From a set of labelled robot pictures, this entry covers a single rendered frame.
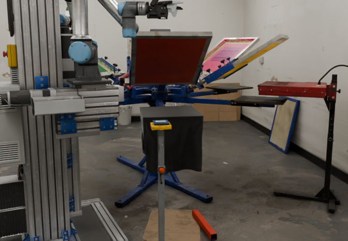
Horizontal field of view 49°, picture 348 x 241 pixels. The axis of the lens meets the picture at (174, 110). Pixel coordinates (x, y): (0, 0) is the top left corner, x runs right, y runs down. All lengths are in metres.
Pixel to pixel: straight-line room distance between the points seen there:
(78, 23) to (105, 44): 5.19
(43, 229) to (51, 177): 0.34
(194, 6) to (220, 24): 0.60
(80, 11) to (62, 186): 1.12
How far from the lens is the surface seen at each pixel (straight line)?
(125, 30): 2.12
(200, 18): 7.50
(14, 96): 2.25
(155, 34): 2.75
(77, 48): 2.12
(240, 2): 7.72
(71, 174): 2.64
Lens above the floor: 1.46
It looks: 10 degrees down
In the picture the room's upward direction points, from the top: straight up
